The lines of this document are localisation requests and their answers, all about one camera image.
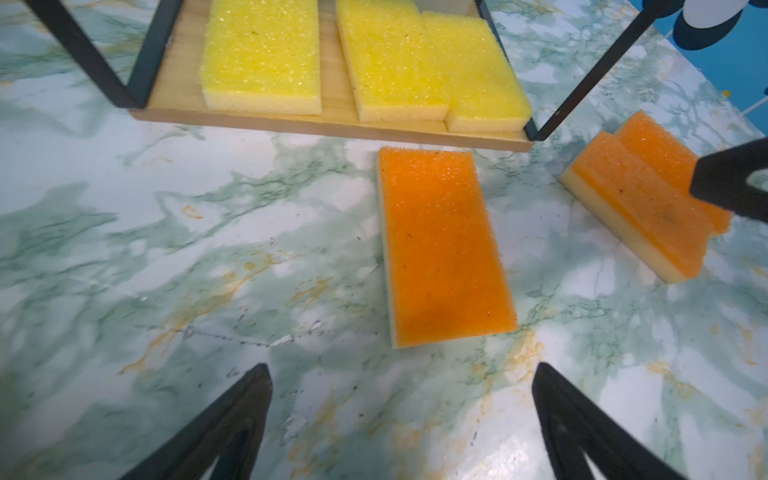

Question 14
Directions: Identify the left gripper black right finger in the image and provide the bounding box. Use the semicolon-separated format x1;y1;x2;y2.
532;362;682;479

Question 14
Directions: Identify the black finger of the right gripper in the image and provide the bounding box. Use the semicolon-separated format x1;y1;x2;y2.
689;138;767;223

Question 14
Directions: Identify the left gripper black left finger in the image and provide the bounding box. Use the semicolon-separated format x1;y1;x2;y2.
123;363;273;479

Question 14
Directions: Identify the orange sponge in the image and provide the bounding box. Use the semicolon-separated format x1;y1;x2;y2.
603;110;732;236
376;147;517;348
559;132;713;283

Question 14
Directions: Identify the orange sponge front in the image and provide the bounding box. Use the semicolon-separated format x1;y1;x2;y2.
376;147;517;348

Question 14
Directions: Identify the yellow sponge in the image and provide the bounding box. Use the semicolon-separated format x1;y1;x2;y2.
421;11;533;133
335;0;450;123
199;0;322;116

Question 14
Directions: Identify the wooden three-tier shelf black frame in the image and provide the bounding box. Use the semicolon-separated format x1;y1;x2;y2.
27;1;663;152

